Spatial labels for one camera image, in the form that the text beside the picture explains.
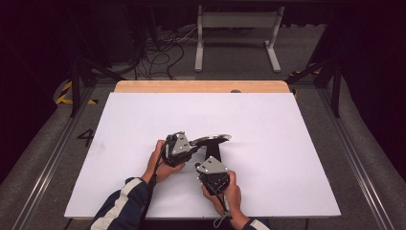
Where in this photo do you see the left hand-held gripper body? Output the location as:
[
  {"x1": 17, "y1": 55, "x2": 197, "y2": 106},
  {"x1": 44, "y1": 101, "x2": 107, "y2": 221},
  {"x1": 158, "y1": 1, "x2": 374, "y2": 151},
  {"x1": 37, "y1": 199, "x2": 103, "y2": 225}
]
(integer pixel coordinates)
[{"x1": 160, "y1": 130, "x2": 201, "y2": 168}]

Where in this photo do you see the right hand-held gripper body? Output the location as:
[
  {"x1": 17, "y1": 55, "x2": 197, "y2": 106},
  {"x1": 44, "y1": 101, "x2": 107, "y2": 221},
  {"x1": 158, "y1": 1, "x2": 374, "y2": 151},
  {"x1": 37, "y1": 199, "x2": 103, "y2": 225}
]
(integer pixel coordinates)
[{"x1": 194, "y1": 155, "x2": 231, "y2": 196}]

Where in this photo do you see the black cloth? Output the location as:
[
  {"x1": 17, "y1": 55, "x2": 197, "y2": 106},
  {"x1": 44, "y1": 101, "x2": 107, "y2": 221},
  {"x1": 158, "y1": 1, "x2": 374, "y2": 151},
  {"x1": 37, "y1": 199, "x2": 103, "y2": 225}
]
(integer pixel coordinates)
[{"x1": 204, "y1": 140, "x2": 224, "y2": 163}]

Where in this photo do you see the person's left hand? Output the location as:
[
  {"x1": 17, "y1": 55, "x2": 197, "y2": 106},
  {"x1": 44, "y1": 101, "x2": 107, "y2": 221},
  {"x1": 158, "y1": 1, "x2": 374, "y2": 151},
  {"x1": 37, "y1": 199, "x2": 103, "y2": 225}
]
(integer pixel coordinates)
[{"x1": 141, "y1": 139, "x2": 187, "y2": 184}]

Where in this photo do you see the person's right hand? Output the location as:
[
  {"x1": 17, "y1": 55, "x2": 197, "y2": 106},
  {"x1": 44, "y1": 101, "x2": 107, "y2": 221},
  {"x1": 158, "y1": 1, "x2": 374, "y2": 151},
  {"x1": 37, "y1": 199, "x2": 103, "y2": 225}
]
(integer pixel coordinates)
[{"x1": 200, "y1": 170, "x2": 244, "y2": 222}]

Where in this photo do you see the wooden table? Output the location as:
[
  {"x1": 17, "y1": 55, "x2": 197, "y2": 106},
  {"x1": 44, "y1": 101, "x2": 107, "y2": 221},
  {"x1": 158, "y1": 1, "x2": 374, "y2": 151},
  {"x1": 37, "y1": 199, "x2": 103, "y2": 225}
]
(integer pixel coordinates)
[{"x1": 113, "y1": 80, "x2": 291, "y2": 94}]

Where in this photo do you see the black metal stand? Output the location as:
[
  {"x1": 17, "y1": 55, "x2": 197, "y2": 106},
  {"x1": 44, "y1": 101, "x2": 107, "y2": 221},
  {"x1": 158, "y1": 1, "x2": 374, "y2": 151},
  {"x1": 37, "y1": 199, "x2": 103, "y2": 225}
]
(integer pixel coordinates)
[
  {"x1": 287, "y1": 57, "x2": 345, "y2": 119},
  {"x1": 67, "y1": 57, "x2": 126, "y2": 118}
]

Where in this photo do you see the yellow black floor tape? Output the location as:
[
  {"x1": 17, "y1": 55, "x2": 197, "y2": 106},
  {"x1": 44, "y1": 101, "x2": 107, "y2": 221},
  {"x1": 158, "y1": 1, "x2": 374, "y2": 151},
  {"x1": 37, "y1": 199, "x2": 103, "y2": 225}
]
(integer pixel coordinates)
[
  {"x1": 55, "y1": 80, "x2": 99, "y2": 106},
  {"x1": 288, "y1": 67, "x2": 321, "y2": 79}
]

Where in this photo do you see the white metal stand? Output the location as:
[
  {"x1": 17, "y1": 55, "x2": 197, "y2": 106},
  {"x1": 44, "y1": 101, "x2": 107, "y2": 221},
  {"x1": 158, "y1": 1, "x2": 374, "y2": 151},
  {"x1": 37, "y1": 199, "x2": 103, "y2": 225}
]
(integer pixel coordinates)
[{"x1": 193, "y1": 5, "x2": 286, "y2": 74}]

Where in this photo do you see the right hand-held gripper cable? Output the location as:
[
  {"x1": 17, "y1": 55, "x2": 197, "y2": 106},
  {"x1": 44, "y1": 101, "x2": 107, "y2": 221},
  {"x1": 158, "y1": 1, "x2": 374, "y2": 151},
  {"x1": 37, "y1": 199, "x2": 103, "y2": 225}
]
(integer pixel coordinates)
[{"x1": 209, "y1": 186, "x2": 234, "y2": 229}]

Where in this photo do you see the hand-held gripper cable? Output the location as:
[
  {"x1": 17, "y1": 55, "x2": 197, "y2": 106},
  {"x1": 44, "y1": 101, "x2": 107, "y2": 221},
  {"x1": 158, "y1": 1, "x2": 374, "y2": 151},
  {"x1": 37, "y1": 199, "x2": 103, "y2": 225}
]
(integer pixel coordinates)
[
  {"x1": 209, "y1": 186, "x2": 234, "y2": 229},
  {"x1": 139, "y1": 143, "x2": 169, "y2": 230}
]

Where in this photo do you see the left hand-held gripper cable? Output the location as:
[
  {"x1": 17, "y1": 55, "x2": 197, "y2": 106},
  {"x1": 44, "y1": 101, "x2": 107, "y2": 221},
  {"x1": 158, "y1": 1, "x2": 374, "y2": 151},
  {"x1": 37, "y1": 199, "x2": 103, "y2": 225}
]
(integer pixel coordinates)
[{"x1": 139, "y1": 143, "x2": 169, "y2": 230}]

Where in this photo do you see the bundle of floor cables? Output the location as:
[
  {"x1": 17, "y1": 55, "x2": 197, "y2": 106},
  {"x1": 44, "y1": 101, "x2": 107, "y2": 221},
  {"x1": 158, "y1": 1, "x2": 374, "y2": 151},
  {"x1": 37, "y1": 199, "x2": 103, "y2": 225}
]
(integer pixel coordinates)
[{"x1": 133, "y1": 24, "x2": 199, "y2": 81}]

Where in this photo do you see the aluminium floor rail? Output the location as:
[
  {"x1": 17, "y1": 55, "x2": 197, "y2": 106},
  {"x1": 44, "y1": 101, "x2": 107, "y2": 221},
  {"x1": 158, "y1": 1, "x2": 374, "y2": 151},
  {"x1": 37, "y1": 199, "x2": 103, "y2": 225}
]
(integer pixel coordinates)
[
  {"x1": 318, "y1": 85, "x2": 397, "y2": 230},
  {"x1": 11, "y1": 85, "x2": 98, "y2": 230}
]

